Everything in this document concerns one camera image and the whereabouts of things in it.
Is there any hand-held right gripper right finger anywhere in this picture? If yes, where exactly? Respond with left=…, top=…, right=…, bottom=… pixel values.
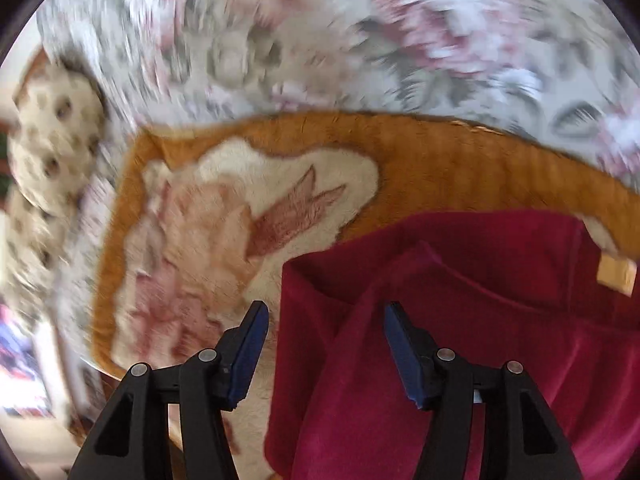
left=384, top=301, right=583, bottom=480

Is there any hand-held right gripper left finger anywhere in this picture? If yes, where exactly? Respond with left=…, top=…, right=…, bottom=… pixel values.
left=67, top=301, right=271, bottom=480

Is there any dark red sweater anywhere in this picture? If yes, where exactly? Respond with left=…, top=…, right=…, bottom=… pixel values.
left=263, top=210, right=640, bottom=480

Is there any orange floral plush blanket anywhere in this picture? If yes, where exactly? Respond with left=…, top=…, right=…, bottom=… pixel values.
left=90, top=110, right=640, bottom=480

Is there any colourful printed cloth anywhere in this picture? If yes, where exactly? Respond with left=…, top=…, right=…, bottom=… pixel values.
left=0, top=305, right=51, bottom=416

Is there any cream spotted pillow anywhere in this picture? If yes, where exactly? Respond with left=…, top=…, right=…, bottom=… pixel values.
left=0, top=190, right=71, bottom=306
left=10, top=57, right=108, bottom=218

